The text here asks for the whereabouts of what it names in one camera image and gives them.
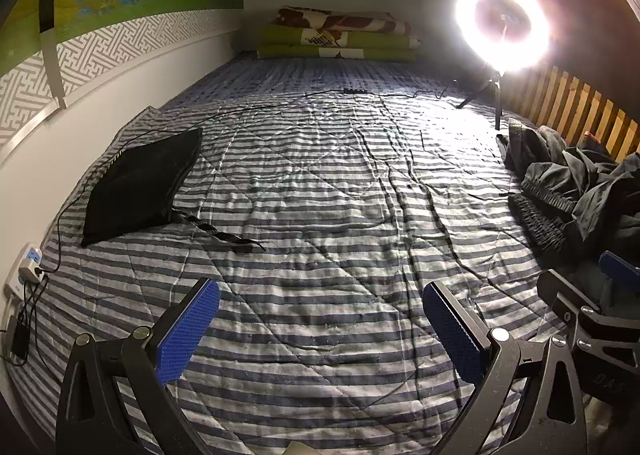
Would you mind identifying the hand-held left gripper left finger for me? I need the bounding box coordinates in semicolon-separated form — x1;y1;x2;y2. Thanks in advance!
55;279;221;455

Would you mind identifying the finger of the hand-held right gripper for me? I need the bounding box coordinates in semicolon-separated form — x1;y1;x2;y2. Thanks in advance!
598;251;640;297
537;269;602;333

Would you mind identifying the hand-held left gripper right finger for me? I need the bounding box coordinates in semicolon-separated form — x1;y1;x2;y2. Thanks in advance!
422;282;588;455

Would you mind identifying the black folded garment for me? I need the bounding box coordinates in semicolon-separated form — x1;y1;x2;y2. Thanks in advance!
80;127;204;248

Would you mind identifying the black crumpled jacket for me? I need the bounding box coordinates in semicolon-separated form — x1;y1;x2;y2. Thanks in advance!
496;117;568;176

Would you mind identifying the striped bed quilt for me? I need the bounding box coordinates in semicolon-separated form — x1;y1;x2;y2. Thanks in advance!
30;85;601;455

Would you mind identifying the black power adapter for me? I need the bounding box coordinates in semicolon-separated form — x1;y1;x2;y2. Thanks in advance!
6;315;32;361

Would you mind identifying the black tripod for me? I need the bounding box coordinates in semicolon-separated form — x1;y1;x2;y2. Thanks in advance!
456;69;504;130

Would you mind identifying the black striped strap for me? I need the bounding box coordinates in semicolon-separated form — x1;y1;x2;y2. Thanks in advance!
170;207;268;254

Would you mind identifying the wooden slat bed rail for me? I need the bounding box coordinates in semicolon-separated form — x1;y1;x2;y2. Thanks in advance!
500;64;640;163

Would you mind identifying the white wall power strip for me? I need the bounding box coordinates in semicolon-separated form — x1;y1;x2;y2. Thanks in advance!
4;242;47;303

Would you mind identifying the ring light cable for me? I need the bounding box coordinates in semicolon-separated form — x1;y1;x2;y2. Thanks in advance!
365;79;460;100

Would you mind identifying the black and white wall strap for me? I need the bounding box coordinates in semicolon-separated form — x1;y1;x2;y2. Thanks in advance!
39;0;67;110

